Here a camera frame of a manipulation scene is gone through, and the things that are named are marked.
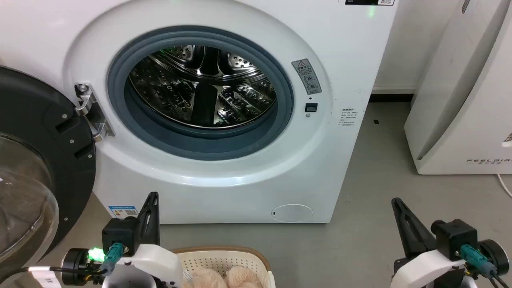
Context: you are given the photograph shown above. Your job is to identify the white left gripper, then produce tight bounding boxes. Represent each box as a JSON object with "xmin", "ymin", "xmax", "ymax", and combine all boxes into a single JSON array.
[{"xmin": 102, "ymin": 192, "xmax": 184, "ymax": 288}]

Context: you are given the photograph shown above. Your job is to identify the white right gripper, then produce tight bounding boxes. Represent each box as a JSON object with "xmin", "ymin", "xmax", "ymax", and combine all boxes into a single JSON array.
[{"xmin": 391, "ymin": 197, "xmax": 468, "ymax": 288}]

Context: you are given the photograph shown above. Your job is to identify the metal washing machine door hinge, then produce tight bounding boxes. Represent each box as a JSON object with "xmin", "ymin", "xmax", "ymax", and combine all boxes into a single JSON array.
[{"xmin": 74, "ymin": 83, "xmax": 116, "ymax": 142}]

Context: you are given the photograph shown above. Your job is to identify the stainless steel washing machine drum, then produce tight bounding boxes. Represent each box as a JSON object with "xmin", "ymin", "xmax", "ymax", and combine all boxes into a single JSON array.
[{"xmin": 128, "ymin": 45, "xmax": 278, "ymax": 129}]

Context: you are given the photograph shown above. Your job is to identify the black round washer door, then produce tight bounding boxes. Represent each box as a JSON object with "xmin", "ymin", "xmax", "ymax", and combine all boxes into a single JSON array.
[{"xmin": 0, "ymin": 66, "xmax": 97, "ymax": 269}]

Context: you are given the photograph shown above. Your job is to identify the black label with white sticker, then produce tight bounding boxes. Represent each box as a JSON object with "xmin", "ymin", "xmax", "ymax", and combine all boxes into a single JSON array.
[{"xmin": 345, "ymin": 0, "xmax": 396, "ymax": 6}]

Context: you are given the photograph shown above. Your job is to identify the blue energy label sticker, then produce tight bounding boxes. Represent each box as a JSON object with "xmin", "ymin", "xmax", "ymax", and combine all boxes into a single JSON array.
[{"xmin": 108, "ymin": 205, "xmax": 139, "ymax": 219}]

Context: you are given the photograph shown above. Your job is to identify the white front-load washing machine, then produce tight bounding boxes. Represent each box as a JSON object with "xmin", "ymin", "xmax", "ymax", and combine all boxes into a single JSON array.
[{"xmin": 0, "ymin": 0, "xmax": 400, "ymax": 224}]

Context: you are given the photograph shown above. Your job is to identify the cream perforated laundry basket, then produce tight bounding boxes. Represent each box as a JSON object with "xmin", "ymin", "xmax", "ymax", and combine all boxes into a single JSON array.
[{"xmin": 171, "ymin": 246, "xmax": 276, "ymax": 288}]

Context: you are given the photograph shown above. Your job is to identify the grey rubber door gasket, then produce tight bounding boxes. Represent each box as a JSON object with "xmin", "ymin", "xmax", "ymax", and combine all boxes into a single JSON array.
[{"xmin": 106, "ymin": 26, "xmax": 295, "ymax": 161}]

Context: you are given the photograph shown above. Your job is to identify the beige plush clothes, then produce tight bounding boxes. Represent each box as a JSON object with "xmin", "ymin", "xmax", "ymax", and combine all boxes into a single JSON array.
[{"xmin": 187, "ymin": 266, "xmax": 265, "ymax": 288}]

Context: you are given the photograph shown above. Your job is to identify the oval drain filter cover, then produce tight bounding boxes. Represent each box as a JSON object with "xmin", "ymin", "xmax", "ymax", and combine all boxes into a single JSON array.
[{"xmin": 271, "ymin": 204, "xmax": 314, "ymax": 223}]

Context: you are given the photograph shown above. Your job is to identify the white air purifier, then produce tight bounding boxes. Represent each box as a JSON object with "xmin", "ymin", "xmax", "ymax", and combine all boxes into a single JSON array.
[{"xmin": 404, "ymin": 0, "xmax": 512, "ymax": 175}]

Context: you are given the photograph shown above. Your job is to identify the grey warning label sticker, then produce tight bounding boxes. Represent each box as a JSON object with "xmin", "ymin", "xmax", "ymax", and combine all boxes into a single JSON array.
[{"xmin": 291, "ymin": 58, "xmax": 322, "ymax": 96}]

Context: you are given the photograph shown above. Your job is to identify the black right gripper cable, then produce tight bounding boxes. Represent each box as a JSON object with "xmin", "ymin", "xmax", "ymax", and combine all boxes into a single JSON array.
[{"xmin": 459, "ymin": 244, "xmax": 512, "ymax": 288}]

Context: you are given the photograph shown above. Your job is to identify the white power cable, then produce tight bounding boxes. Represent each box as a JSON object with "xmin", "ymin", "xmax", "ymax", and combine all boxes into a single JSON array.
[{"xmin": 497, "ymin": 174, "xmax": 512, "ymax": 199}]

